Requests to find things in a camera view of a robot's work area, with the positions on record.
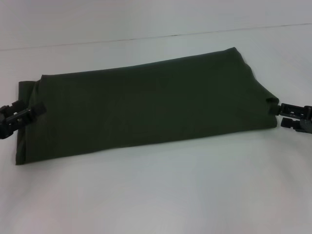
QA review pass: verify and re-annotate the dark green FREE T-shirt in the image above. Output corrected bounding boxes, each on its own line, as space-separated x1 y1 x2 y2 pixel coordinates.
14 46 279 166

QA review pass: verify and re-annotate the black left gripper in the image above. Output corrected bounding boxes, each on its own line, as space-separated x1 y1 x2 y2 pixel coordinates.
0 99 47 140

